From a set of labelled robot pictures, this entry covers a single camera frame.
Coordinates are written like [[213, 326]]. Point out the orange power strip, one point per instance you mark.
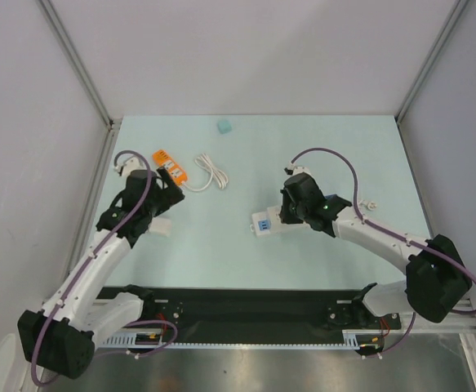
[[162, 159]]

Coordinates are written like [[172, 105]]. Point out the right aluminium frame post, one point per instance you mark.
[[433, 56]]

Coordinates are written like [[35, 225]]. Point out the left aluminium frame post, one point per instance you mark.
[[76, 63]]

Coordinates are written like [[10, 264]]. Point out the white slotted cable duct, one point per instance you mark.
[[255, 339]]

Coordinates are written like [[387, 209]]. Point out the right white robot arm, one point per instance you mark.
[[433, 280]]

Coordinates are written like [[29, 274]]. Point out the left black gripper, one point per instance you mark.
[[170, 196]]

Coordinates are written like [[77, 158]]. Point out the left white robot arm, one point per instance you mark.
[[65, 333]]

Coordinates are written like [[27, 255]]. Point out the small white adapter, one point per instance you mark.
[[160, 226]]

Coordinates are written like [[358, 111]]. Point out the white colourful power strip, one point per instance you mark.
[[269, 223]]

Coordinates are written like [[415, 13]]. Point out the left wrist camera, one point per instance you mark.
[[128, 166]]

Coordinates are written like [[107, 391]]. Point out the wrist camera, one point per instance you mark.
[[291, 169], [128, 166]]

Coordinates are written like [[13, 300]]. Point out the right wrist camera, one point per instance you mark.
[[291, 169]]

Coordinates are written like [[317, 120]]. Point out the teal cube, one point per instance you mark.
[[224, 126]]

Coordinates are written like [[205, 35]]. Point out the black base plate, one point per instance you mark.
[[192, 309]]

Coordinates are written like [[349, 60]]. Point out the aluminium frame post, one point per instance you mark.
[[433, 56], [76, 63]]

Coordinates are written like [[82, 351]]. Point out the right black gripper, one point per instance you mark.
[[288, 208]]

